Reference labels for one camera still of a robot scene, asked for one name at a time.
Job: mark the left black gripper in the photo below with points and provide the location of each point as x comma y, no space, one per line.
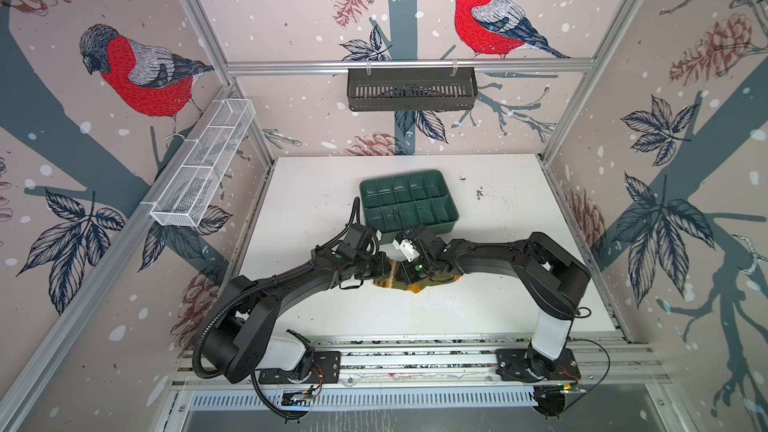
381,270

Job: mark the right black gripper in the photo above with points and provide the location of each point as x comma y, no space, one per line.
408,271

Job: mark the olive striped sock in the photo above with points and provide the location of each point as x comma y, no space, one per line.
400,277

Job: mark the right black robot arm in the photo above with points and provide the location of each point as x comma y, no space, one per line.
554,278

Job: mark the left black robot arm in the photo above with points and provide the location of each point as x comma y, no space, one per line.
237,337

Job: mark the green compartment tray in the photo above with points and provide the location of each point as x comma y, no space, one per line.
396,203

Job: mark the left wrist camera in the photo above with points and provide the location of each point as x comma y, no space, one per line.
358,242

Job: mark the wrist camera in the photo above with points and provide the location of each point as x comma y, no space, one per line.
419,243
358,242

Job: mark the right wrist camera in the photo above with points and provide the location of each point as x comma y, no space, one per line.
419,243

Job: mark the aluminium mounting rail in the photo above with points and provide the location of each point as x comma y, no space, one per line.
473,362

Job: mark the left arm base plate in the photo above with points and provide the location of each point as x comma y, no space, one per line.
314,367

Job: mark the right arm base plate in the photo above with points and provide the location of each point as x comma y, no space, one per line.
528,366

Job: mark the black hanging wire basket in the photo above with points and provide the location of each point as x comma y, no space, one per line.
411,89

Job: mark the white mesh wall shelf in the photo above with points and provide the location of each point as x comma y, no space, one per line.
193,185

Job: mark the horizontal aluminium frame bar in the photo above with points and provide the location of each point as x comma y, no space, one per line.
525,65

